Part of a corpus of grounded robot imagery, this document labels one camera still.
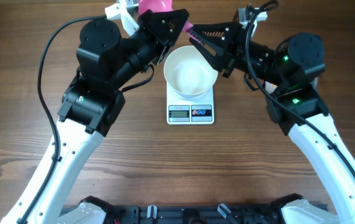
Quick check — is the pink plastic measuring scoop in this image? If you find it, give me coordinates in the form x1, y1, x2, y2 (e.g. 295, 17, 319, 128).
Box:
138, 0, 197, 40

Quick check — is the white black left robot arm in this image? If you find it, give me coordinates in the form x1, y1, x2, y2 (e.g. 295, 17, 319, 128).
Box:
2, 9, 189, 223

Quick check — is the white bowl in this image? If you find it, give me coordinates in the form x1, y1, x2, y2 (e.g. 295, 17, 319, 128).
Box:
164, 45, 218, 98

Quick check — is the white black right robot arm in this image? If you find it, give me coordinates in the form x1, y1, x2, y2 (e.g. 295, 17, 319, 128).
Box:
189, 22, 355, 223

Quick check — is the white digital kitchen scale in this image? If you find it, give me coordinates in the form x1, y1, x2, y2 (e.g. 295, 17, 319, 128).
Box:
166, 84, 215, 125

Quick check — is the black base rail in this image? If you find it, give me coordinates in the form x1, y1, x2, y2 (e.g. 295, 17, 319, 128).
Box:
105, 204, 281, 224

